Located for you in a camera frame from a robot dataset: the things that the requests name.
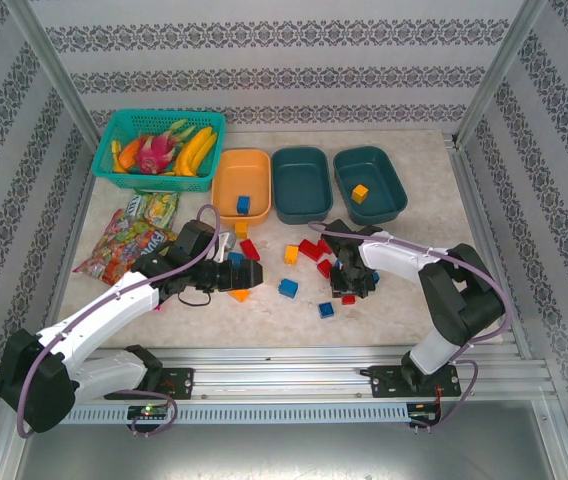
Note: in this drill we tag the small red lego brick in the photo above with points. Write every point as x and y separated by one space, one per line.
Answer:
349 300

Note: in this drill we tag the long orange lego brick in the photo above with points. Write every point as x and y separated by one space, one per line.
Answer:
239 296

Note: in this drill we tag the yellow lego brick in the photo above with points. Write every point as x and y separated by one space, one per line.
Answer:
291 255
241 230
360 193

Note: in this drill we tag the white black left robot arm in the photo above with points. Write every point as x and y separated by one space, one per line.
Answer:
114 300

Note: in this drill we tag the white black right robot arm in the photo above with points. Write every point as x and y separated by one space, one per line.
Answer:
404 255

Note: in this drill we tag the green yellow snack bag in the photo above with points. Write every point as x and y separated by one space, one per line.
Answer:
156 207

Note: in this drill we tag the orange plastic container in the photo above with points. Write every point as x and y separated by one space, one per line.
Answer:
241 170

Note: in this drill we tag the large colourful candy bag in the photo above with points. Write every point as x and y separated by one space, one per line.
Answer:
109 250

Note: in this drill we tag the teal plastic mesh basket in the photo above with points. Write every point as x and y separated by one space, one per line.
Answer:
159 185

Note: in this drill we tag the dark teal plastic container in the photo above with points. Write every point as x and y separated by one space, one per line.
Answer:
379 170
301 170

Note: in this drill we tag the yellow toy banana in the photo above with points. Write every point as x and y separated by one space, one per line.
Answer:
208 150
189 155

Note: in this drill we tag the pink toy dragon fruit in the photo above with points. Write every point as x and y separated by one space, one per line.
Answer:
151 155

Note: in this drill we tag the small green circuit board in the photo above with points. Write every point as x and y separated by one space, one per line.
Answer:
146 412
424 417

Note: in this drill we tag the orange toy mango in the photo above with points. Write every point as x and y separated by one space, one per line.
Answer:
128 157

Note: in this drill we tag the small yellow toy fruit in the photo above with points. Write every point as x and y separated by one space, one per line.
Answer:
115 150

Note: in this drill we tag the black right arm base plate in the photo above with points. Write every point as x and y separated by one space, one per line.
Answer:
384 382

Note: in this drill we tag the aluminium mounting rail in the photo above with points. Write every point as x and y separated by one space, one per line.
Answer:
284 370

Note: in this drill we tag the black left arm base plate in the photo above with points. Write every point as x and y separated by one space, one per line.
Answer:
181 382

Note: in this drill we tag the aluminium side rail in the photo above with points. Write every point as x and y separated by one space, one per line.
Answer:
466 170
71 235

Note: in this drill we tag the aluminium frame post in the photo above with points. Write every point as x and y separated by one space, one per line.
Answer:
54 70
501 70

